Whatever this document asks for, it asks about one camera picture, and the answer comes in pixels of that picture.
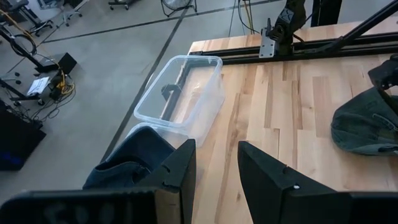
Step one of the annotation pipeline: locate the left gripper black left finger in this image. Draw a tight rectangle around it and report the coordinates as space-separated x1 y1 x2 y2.
133 139 197 224

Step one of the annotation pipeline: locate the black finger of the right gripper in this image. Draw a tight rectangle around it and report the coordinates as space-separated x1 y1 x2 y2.
368 54 398 91
377 88 398 115

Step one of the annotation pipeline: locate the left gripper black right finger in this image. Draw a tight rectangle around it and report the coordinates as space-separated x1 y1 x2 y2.
238 141 352 224

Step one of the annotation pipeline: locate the dark green baseball cap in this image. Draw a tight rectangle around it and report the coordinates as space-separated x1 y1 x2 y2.
330 86 398 156

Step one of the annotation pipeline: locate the navy blue baseball cap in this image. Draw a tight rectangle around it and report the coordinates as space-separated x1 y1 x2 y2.
82 126 177 190

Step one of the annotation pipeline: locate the black cabinet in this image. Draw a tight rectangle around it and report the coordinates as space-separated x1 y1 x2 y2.
0 99 47 171

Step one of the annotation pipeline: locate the black box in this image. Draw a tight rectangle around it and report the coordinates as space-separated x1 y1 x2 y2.
40 52 78 75

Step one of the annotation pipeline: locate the white printed paper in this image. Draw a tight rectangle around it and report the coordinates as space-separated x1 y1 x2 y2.
26 77 50 96

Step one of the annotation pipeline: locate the white chair base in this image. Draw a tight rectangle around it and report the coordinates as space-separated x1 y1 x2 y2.
60 0 91 27

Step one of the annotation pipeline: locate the black diagonal frame strut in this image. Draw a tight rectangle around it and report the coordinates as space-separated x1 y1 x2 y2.
320 0 398 52

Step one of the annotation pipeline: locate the grey metal corner bracket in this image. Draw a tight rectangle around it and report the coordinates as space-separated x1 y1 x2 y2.
259 27 277 59

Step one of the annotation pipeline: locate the yellow floor cable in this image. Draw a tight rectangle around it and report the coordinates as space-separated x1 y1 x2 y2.
49 70 76 98

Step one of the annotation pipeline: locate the black cable bundle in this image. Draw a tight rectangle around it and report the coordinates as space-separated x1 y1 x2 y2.
228 0 259 35

